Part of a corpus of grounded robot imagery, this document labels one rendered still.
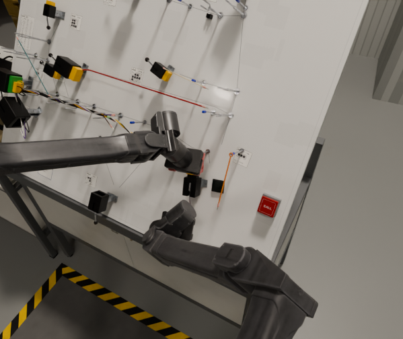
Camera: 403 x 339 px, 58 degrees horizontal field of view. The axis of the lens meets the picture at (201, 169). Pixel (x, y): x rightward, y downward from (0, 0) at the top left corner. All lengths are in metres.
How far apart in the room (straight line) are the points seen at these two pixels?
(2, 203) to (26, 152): 1.70
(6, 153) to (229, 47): 0.68
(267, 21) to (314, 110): 0.28
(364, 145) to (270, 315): 2.61
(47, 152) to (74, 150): 0.05
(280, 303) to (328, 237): 1.93
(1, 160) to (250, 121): 0.67
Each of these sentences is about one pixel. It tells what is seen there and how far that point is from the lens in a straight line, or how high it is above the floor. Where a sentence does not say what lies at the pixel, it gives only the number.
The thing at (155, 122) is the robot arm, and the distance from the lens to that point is 0.94.
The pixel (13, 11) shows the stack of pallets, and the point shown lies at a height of 0.71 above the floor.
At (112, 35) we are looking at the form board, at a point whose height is 1.37.
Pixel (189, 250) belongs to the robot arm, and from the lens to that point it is 0.75.
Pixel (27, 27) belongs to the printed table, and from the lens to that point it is 1.60.
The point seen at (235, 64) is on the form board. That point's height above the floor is 1.38.
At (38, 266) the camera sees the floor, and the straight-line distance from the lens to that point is 2.43.
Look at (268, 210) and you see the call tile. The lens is 1.08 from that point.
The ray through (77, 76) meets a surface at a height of 1.30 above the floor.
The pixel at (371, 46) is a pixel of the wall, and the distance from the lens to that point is 4.03.
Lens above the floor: 1.98
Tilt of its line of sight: 49 degrees down
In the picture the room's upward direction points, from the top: 1 degrees counter-clockwise
